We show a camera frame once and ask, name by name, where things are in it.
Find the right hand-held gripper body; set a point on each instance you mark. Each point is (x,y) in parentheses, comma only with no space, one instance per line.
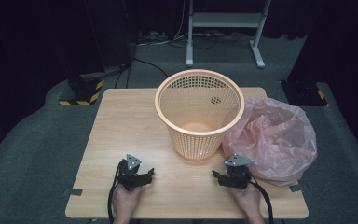
(238,175)

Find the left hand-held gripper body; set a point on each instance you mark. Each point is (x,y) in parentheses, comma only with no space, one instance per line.
(130,177)

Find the orange plastic mesh basket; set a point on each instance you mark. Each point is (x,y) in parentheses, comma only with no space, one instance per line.
(195,146)

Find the pink plastic bag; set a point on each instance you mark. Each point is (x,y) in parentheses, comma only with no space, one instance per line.
(276,140)

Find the person's right hand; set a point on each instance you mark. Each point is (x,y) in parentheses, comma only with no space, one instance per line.
(250,199)

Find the grey tape piece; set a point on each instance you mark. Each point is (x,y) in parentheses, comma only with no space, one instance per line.
(298,188)
(76,192)

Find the black yellow striped base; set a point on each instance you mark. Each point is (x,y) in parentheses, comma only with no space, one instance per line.
(84,93)

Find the black base with yellow mark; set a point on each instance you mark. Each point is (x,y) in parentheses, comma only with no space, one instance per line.
(301,93)

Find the grey metal stand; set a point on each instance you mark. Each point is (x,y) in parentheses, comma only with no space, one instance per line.
(227,19)

